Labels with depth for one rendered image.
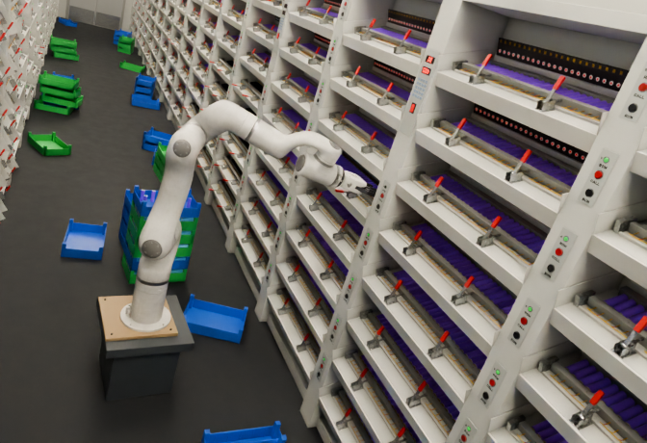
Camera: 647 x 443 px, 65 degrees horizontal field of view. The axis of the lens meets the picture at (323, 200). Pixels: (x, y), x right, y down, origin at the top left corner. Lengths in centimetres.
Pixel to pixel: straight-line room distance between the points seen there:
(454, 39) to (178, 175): 100
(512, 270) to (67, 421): 161
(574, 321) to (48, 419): 175
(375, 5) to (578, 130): 127
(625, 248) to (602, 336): 19
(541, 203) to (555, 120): 20
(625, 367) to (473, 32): 104
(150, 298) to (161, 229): 30
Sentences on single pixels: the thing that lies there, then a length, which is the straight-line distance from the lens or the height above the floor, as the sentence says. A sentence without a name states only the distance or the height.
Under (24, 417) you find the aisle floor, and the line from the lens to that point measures 220.
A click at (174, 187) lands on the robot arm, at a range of 182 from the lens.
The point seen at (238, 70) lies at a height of 103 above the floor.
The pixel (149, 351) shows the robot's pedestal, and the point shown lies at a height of 26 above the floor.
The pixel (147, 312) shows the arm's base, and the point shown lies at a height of 36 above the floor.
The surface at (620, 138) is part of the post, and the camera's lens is 122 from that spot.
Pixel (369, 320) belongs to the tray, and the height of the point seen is 58.
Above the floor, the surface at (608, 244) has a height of 131.
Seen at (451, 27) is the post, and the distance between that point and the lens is 167.
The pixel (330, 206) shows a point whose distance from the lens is 227.
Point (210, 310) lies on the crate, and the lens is 275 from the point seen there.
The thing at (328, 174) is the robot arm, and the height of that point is 107.
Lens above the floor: 159
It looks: 20 degrees down
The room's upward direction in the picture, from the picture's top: 17 degrees clockwise
